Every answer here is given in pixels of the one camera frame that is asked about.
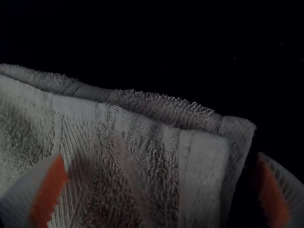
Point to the pale towel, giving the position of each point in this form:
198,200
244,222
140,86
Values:
142,154

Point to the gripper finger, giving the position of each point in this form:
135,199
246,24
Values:
282,202
23,202

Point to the black mat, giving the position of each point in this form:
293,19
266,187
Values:
166,35

